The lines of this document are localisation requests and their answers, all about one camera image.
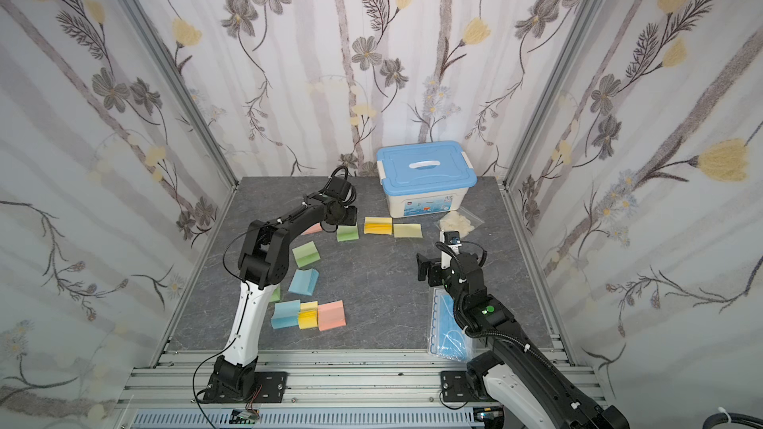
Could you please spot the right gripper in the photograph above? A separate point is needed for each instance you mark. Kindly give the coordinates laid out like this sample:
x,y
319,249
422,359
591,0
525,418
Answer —
x,y
434,268

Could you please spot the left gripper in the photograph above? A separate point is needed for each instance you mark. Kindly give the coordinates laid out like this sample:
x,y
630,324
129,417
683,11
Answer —
x,y
352,218

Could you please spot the torn yellow memo page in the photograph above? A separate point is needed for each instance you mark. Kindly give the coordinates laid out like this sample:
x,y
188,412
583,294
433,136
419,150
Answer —
x,y
407,231

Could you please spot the yellow memo pad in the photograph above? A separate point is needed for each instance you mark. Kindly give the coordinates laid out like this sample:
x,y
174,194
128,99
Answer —
x,y
308,315
378,226

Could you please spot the pink memo pad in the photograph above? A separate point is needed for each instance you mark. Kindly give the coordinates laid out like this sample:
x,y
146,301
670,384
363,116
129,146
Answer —
x,y
331,316
313,229

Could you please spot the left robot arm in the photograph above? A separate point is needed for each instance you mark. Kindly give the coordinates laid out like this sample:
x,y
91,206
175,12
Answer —
x,y
262,264

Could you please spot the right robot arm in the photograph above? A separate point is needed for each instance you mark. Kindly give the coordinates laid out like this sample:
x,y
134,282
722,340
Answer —
x,y
513,371

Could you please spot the blue memo pad middle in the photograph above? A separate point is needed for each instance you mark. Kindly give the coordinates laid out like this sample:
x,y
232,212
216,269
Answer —
x,y
304,282

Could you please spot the blue memo pad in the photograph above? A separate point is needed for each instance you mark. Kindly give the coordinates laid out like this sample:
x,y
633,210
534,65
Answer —
x,y
304,282
286,314

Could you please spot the small green memo pad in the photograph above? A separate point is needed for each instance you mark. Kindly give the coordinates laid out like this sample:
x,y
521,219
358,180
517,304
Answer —
x,y
276,295

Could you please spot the blue memo pad near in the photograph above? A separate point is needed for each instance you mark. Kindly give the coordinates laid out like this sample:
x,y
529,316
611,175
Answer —
x,y
286,314

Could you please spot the bag of blue face masks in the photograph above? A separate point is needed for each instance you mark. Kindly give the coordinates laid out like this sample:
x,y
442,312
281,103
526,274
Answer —
x,y
446,339

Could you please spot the white storage box blue lid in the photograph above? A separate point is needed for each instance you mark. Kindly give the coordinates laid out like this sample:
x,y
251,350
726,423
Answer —
x,y
425,178

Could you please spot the small circuit board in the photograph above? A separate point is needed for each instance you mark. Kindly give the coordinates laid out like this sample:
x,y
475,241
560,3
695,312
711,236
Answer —
x,y
244,416

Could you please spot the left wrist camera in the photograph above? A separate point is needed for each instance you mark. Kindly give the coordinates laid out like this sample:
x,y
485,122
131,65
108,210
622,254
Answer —
x,y
338,189

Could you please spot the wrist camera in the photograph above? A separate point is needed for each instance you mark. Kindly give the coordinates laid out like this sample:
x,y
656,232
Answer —
x,y
450,246
338,189

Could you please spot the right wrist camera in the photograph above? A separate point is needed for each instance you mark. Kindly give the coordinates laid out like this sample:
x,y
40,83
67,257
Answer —
x,y
450,246

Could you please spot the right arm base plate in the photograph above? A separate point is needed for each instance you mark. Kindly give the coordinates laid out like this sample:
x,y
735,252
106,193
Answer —
x,y
455,388

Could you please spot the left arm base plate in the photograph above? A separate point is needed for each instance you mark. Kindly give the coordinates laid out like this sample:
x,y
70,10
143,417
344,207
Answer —
x,y
256,387

